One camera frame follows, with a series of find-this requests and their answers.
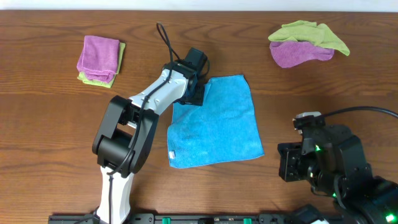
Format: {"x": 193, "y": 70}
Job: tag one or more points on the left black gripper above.
{"x": 195, "y": 95}

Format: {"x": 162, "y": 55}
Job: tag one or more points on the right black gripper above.
{"x": 288, "y": 162}

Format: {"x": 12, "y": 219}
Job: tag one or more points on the blue microfiber cloth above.
{"x": 223, "y": 129}

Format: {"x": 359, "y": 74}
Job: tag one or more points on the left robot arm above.
{"x": 127, "y": 130}

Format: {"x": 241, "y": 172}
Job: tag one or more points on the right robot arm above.
{"x": 331, "y": 158}

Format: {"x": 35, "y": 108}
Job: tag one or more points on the white cloth label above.
{"x": 171, "y": 154}

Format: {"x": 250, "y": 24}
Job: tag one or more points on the folded green cloth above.
{"x": 82, "y": 76}

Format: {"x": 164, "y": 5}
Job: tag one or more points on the crumpled purple cloth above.
{"x": 289, "y": 53}

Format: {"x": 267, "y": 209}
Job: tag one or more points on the folded purple cloth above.
{"x": 99, "y": 59}

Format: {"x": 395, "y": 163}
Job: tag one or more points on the crumpled green cloth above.
{"x": 320, "y": 35}

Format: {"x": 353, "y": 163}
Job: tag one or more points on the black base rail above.
{"x": 148, "y": 218}

